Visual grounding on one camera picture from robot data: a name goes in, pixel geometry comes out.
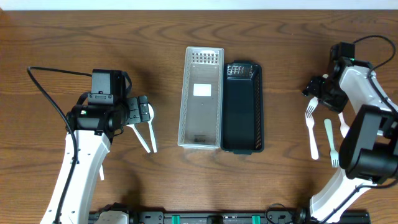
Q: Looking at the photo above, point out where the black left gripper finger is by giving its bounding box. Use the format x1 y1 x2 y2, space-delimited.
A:
138 95 150 122
126 98 141 125

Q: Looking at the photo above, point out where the white plastic fork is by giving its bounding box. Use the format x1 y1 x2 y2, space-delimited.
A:
306 96 318 114
305 112 319 160

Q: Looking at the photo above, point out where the pale green plastic fork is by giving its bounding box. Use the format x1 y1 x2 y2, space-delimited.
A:
324 119 339 168

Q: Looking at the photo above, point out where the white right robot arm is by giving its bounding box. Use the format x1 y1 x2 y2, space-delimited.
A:
295 56 397 223

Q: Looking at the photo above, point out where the white spoon under left arm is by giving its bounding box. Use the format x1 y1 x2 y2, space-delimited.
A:
99 165 104 181

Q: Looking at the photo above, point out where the white spoon near basket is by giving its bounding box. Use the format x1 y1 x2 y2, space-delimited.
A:
148 103 157 153

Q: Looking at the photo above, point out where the clear perforated plastic basket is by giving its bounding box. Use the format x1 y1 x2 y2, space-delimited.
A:
178 47 224 150

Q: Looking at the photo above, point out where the dark green plastic basket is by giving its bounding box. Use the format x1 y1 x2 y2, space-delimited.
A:
220 60 264 155

